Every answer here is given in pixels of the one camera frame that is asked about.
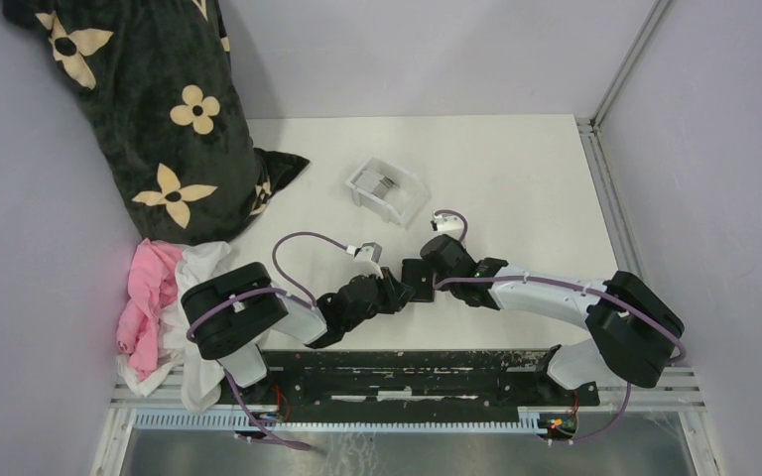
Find clear plastic card box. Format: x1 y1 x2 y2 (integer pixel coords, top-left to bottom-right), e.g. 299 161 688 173
345 157 430 229

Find black card holder wallet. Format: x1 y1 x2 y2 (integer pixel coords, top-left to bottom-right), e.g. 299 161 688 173
401 258 436 303

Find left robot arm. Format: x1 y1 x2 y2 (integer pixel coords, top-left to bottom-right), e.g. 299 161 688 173
180 262 416 404

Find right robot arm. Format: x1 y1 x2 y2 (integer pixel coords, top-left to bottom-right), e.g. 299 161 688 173
420 235 685 405

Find stack of grey cards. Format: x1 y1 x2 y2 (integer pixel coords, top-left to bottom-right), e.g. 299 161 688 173
354 169 396 198

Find white cloth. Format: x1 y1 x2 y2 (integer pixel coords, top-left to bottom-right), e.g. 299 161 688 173
116 241 234 414

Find pink cloth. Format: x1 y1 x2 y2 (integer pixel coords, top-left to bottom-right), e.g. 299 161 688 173
116 239 183 381

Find black floral plush blanket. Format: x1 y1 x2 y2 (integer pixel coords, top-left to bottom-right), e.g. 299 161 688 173
1 1 310 245

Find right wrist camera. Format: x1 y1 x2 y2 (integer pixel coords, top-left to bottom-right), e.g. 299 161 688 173
431 215 466 233

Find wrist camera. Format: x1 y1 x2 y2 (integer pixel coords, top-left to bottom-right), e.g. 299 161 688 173
346 242 383 277
431 215 466 233

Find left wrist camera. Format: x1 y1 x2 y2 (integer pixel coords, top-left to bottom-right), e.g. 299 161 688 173
346 242 383 277

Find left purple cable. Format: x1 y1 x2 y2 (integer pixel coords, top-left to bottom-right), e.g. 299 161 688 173
186 231 356 453

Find purple cable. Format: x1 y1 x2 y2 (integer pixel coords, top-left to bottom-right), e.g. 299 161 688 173
186 231 356 453
432 208 688 446

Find slotted cable duct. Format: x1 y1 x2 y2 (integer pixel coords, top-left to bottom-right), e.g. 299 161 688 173
132 410 544 435

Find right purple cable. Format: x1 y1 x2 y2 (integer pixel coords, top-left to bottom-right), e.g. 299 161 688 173
432 208 688 446

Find aluminium frame rail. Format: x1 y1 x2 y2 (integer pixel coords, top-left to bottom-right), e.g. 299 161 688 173
576 1 725 475

